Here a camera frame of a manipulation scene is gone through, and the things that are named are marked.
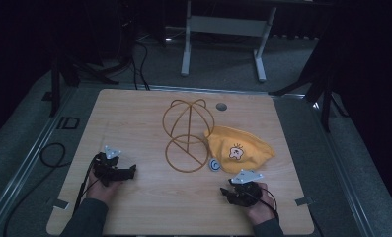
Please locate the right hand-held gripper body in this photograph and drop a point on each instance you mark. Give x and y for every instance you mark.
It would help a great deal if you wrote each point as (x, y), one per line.
(247, 192)

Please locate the aluminium floor rail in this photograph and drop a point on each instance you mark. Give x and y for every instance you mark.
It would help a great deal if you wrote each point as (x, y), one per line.
(345, 177)
(203, 89)
(25, 164)

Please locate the white metal desk frame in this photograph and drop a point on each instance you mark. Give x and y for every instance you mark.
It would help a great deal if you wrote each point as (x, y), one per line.
(226, 25)

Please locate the black tripod stand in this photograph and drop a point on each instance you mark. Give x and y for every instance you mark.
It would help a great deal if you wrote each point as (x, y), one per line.
(327, 98)
(56, 85)

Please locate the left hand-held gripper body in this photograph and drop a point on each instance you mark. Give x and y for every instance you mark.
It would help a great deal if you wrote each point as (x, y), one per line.
(106, 168)

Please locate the person's right hand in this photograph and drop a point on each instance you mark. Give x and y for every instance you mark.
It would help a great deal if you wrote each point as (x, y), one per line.
(262, 210)

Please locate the person's left hand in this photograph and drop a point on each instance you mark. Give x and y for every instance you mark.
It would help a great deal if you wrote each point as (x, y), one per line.
(102, 192)

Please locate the yellow hat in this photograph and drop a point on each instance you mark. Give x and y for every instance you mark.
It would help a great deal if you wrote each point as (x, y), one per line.
(236, 149)

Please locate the grey round table grommet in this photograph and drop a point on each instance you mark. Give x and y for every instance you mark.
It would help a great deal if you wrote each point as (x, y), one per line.
(221, 106)

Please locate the round blue white tag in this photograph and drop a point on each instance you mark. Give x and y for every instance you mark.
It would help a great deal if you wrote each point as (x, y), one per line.
(214, 164)

